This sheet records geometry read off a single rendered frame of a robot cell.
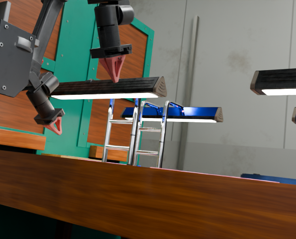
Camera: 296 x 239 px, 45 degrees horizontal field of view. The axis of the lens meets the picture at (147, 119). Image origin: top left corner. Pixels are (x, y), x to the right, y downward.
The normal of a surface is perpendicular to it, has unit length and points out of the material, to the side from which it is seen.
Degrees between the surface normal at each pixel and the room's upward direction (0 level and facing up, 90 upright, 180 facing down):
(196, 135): 90
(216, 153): 90
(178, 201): 90
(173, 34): 90
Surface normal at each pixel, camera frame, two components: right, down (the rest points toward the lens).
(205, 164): -0.51, -0.18
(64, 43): 0.82, 0.02
